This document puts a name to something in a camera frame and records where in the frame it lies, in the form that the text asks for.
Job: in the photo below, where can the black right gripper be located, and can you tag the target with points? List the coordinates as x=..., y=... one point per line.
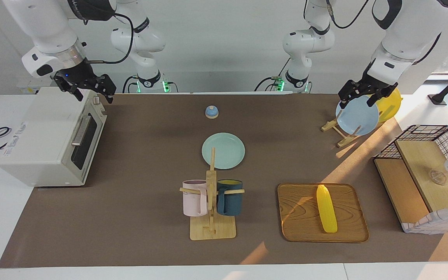
x=78, y=74

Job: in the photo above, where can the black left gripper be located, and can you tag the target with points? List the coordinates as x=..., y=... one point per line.
x=371, y=83

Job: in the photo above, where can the yellow corn cob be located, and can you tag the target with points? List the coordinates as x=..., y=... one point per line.
x=327, y=210

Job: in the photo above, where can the mint green plate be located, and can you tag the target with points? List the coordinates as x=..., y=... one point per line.
x=228, y=149

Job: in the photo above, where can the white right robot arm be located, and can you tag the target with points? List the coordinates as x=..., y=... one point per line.
x=45, y=27

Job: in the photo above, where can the white toaster oven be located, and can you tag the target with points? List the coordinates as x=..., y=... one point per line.
x=41, y=132

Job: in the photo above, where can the light blue plate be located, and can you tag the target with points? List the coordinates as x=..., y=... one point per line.
x=358, y=116

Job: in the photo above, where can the yellow plate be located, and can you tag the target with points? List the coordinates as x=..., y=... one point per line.
x=390, y=108

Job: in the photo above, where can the wooden plate rack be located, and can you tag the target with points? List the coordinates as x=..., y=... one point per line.
x=343, y=142

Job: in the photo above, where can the clear glass dish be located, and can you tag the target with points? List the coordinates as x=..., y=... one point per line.
x=438, y=177

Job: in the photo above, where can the brown table mat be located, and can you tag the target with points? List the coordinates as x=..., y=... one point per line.
x=150, y=186

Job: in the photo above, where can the small blue call bell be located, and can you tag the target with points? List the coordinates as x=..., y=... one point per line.
x=211, y=112

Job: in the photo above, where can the square wooden tray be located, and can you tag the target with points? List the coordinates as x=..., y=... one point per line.
x=301, y=217

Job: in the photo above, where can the white checkered cloth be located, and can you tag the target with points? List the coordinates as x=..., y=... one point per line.
x=438, y=222

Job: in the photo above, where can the pink mug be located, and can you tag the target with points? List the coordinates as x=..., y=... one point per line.
x=193, y=200

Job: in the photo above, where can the dark blue mug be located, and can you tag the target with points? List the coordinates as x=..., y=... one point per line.
x=231, y=202

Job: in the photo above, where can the wooden mug rack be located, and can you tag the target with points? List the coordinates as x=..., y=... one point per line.
x=211, y=231

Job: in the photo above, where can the white wall socket box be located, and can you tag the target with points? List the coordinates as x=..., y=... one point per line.
x=31, y=84

